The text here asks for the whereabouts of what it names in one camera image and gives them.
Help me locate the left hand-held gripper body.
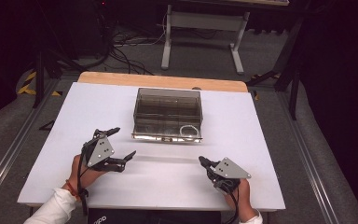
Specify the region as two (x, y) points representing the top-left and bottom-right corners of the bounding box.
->
(80, 128), (127, 174)

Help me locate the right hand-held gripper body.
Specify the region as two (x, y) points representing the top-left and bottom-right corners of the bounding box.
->
(207, 157), (253, 196)

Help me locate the dark transparent compartment box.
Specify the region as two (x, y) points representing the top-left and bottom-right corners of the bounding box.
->
(131, 92), (204, 144)

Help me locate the white ring band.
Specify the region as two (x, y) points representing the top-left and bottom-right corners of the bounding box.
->
(179, 124), (200, 137)

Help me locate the person's left hand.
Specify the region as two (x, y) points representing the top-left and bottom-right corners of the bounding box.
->
(62, 154), (107, 191)

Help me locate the person's right hand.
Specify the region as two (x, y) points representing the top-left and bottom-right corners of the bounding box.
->
(225, 178), (258, 220)

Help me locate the white board cover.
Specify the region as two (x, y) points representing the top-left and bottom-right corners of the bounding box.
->
(17, 81), (286, 212)

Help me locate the red wrist band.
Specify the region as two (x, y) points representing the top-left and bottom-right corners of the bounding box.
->
(64, 178), (79, 198)

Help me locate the wooden table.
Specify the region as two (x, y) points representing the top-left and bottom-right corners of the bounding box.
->
(76, 71), (249, 93)

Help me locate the person's black clothing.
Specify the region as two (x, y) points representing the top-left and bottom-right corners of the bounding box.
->
(87, 208), (223, 224)

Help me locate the yellow black floor tape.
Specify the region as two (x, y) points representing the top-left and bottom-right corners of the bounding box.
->
(250, 72), (282, 102)
(16, 71), (63, 97)

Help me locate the black metal stand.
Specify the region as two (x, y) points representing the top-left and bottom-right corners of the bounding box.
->
(246, 15), (306, 121)
(32, 46), (87, 109)

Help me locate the right hand-held gripper cable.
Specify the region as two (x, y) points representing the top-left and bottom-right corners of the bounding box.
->
(225, 185), (241, 224)

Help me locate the hand-held gripper cable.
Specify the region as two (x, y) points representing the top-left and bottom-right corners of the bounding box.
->
(225, 185), (241, 224)
(76, 136), (90, 217)

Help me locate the left hand-held gripper cable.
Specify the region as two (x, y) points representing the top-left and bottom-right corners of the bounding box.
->
(76, 136), (90, 217)

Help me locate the bundle of floor cables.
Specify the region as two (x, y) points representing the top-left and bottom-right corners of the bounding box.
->
(97, 12), (170, 77)

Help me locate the metal floor rail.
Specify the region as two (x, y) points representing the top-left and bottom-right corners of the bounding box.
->
(0, 78), (61, 204)
(275, 91), (341, 224)

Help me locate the white metal desk frame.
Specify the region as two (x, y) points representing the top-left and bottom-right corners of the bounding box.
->
(160, 3), (252, 76)

